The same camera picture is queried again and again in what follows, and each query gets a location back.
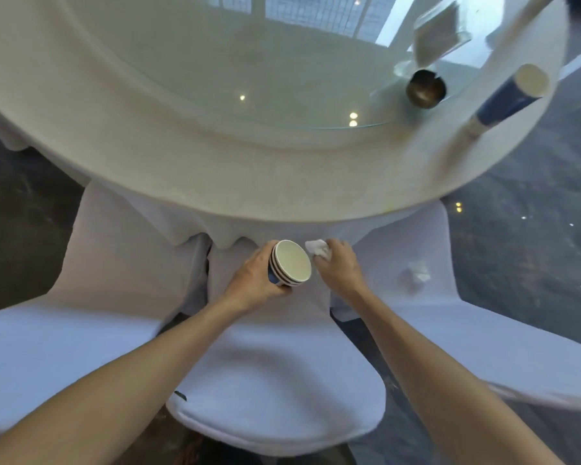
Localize person's left hand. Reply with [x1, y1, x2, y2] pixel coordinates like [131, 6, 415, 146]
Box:
[222, 240, 293, 315]

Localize person's right hand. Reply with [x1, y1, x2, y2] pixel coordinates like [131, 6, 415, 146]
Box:
[312, 238, 369, 306]

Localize blue white ceramic cup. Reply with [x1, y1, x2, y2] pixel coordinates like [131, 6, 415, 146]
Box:
[268, 239, 313, 287]

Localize person's left forearm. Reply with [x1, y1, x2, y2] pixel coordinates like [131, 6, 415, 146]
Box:
[0, 295, 252, 465]

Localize person's right forearm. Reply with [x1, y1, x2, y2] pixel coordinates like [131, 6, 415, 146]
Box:
[341, 284, 568, 465]

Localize white covered chair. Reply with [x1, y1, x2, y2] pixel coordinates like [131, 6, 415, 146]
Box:
[166, 236, 387, 459]
[329, 200, 581, 415]
[0, 180, 212, 440]

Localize small crumpled white tissue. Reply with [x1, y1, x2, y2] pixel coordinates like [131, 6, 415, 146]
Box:
[401, 260, 433, 288]

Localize dark metal bowl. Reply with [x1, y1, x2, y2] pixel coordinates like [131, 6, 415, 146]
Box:
[406, 69, 447, 110]

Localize round glass turntable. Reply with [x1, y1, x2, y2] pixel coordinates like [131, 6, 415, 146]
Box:
[62, 0, 510, 130]

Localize blue white cup stack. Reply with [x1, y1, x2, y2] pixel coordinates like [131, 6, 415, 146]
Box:
[464, 63, 551, 139]

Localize clear napkin holder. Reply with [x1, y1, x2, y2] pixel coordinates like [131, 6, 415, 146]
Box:
[411, 0, 473, 68]

